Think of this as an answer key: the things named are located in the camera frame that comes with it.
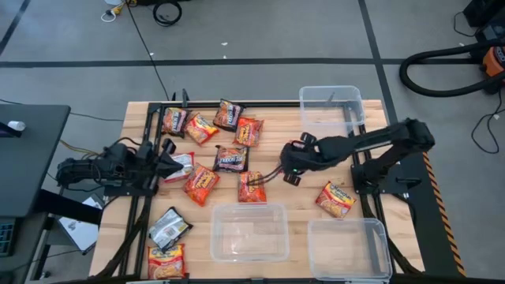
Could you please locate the yellow red Maruchan ramen pack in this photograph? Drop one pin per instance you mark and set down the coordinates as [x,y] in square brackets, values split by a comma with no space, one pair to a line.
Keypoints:
[335,200]
[166,262]

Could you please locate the orange Maruchan noodle pack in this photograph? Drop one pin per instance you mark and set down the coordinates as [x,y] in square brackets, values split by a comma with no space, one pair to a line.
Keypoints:
[248,132]
[201,184]
[252,193]
[201,129]

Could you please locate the red white noodle pack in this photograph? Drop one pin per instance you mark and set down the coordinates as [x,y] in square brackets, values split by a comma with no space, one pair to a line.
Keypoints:
[188,158]

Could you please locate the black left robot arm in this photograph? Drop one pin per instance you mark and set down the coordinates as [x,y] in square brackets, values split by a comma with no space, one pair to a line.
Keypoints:
[87,173]

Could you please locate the dark red noodle pack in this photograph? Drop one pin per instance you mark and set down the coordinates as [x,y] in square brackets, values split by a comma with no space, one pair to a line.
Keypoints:
[175,122]

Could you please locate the black white noodle pack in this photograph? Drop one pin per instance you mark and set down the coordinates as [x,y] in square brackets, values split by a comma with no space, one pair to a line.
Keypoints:
[169,229]

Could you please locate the black desk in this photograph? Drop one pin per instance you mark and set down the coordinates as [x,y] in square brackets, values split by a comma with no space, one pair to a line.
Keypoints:
[31,165]

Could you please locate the white bottle cap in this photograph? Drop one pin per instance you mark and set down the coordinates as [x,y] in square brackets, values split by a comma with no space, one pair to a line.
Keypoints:
[16,125]

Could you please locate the orange vacuum cleaner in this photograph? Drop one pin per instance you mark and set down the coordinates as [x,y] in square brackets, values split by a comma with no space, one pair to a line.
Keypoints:
[495,61]

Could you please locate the white paper box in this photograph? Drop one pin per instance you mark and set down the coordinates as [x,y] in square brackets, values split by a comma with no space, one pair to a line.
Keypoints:
[81,232]

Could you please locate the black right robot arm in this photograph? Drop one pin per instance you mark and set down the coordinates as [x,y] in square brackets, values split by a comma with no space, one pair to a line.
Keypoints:
[394,136]

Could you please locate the grey keyboard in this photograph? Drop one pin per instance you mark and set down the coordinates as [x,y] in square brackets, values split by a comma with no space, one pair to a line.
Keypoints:
[6,236]

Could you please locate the black equipment case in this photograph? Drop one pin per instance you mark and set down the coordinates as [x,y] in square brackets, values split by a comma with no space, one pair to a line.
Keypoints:
[485,16]

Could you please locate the black fire noodle pack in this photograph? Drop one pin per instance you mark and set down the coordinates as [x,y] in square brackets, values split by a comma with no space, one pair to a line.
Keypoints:
[230,159]
[229,115]

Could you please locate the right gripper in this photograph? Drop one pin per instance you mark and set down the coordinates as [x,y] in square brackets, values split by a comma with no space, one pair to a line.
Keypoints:
[300,158]

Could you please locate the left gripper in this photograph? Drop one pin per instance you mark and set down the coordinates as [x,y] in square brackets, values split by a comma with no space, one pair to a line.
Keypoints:
[148,165]

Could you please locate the clear plastic bin with label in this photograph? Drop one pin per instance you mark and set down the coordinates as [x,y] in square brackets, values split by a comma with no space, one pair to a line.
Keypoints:
[248,232]

